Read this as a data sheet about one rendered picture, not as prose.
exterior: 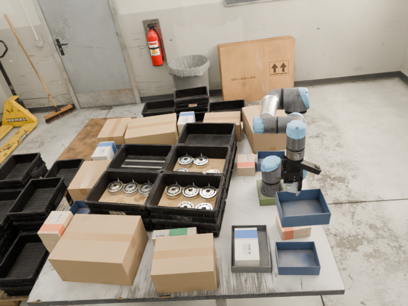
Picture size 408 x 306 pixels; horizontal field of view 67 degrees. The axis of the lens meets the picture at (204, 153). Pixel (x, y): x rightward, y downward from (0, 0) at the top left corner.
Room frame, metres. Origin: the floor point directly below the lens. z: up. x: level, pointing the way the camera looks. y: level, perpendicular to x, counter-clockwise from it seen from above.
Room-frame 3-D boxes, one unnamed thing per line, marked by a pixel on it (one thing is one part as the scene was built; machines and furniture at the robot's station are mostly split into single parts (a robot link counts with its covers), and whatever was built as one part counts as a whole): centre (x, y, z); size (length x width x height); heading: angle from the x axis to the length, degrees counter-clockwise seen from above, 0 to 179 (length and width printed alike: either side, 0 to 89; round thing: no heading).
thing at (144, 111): (3.37, 0.45, 0.31); 0.40 x 0.30 x 0.34; 84
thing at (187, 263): (0.96, 0.18, 0.78); 0.30 x 0.22 x 0.16; 85
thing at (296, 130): (1.02, -0.38, 1.42); 0.09 x 0.08 x 0.11; 162
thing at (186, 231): (1.12, 0.23, 0.79); 0.24 x 0.06 x 0.06; 85
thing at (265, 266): (1.03, -0.17, 0.73); 0.27 x 0.20 x 0.05; 170
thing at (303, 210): (0.92, -0.39, 1.10); 0.20 x 0.15 x 0.07; 84
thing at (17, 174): (2.36, 1.72, 0.37); 0.40 x 0.30 x 0.45; 174
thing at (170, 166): (1.62, 0.05, 0.87); 0.40 x 0.30 x 0.11; 73
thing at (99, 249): (1.11, 0.63, 0.80); 0.40 x 0.30 x 0.20; 77
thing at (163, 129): (2.20, 0.39, 0.80); 0.40 x 0.30 x 0.20; 88
